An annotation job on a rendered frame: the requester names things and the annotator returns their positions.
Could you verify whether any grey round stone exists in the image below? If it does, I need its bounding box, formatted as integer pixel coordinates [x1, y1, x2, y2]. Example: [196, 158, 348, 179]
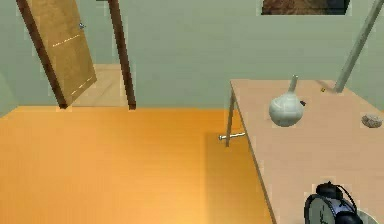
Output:
[361, 113, 384, 129]

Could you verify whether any dark framed wall picture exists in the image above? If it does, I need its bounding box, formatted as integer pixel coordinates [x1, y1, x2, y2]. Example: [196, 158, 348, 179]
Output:
[260, 0, 352, 16]

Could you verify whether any black alarm clock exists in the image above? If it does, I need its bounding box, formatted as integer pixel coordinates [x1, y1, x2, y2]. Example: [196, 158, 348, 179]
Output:
[303, 181, 364, 224]

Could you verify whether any dark brown door frame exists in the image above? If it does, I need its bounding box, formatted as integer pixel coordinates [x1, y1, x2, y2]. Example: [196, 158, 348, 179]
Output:
[15, 0, 137, 111]

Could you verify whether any light wooden table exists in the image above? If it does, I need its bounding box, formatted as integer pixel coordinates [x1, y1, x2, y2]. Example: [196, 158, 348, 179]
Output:
[218, 79, 384, 224]

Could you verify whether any brown wooden room door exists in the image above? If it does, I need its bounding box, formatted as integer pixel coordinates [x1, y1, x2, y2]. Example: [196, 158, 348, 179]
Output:
[26, 0, 98, 107]

